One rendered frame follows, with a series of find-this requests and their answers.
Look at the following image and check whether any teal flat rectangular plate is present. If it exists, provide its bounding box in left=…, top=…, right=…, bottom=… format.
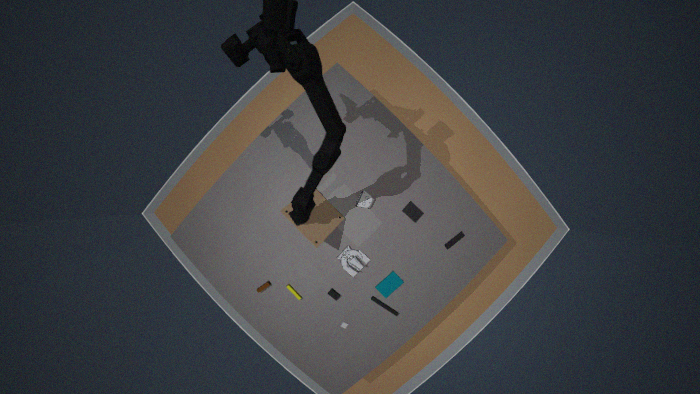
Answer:
left=375, top=271, right=403, bottom=298

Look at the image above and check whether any yellow rectangular bar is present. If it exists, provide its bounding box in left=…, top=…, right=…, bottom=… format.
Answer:
left=287, top=284, right=302, bottom=300

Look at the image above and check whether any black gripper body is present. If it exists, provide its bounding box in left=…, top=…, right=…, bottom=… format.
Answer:
left=221, top=21, right=268, bottom=67

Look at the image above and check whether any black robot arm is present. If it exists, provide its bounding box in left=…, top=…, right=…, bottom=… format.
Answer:
left=258, top=0, right=346, bottom=226

